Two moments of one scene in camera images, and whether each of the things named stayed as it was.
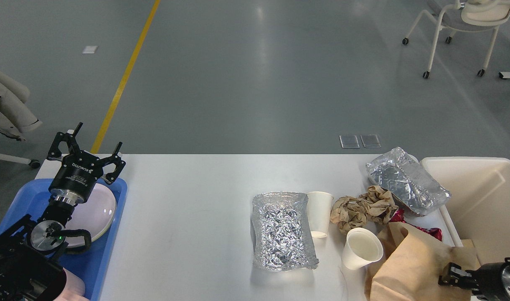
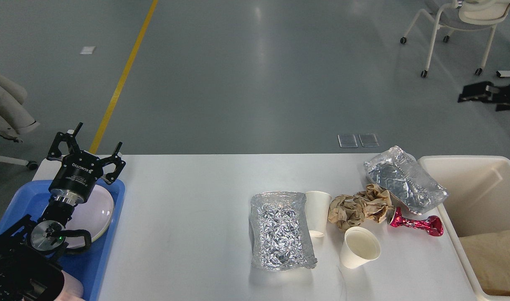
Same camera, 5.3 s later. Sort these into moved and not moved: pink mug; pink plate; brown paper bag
Moved: brown paper bag
Not moved: pink plate; pink mug
